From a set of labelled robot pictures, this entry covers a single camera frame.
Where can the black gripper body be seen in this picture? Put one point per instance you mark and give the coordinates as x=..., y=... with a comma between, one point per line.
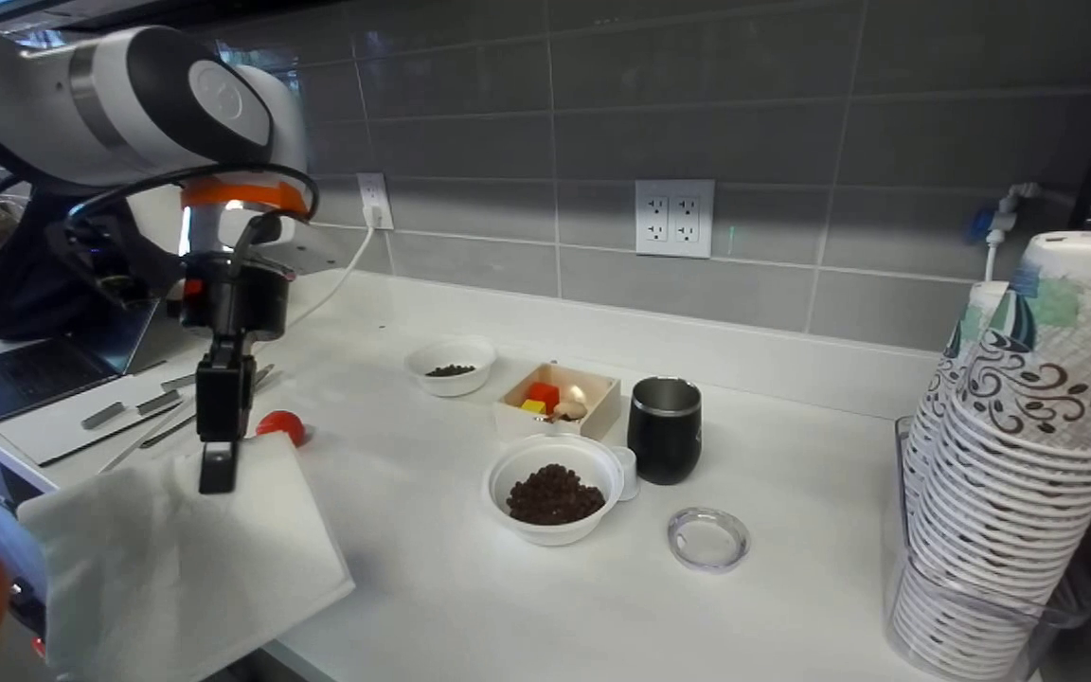
x=234, y=297

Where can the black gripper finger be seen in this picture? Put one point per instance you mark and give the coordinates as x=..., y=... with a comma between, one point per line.
x=240, y=373
x=217, y=418

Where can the white paper napkin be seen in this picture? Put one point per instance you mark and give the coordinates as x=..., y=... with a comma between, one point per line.
x=150, y=581

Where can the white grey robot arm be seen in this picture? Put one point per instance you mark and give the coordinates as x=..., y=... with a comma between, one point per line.
x=158, y=106

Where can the red ball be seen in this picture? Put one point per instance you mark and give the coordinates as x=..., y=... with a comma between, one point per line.
x=286, y=425

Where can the black bag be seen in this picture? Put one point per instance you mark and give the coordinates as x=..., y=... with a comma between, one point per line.
x=59, y=274

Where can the small white bowl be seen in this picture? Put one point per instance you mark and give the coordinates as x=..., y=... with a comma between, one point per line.
x=451, y=364

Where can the white bowl with dark beans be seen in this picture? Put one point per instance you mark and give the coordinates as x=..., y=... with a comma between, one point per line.
x=554, y=490

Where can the wooden box with toy food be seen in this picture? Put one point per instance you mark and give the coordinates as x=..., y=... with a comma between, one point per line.
x=560, y=401

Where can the black metal cup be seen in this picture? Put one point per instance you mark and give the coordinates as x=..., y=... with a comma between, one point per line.
x=664, y=430

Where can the clear glass coaster dish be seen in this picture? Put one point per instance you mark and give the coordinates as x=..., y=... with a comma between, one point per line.
x=708, y=540

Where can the clear plastic cup holder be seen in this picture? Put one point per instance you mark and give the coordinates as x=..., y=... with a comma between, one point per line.
x=955, y=632

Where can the blue white spray bottle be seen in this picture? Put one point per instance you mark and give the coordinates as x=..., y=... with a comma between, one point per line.
x=999, y=223

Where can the stack of patterned paper cups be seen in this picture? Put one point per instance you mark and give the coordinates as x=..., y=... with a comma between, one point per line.
x=1002, y=445

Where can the white wall power outlet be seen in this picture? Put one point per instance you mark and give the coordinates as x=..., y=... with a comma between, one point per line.
x=675, y=216

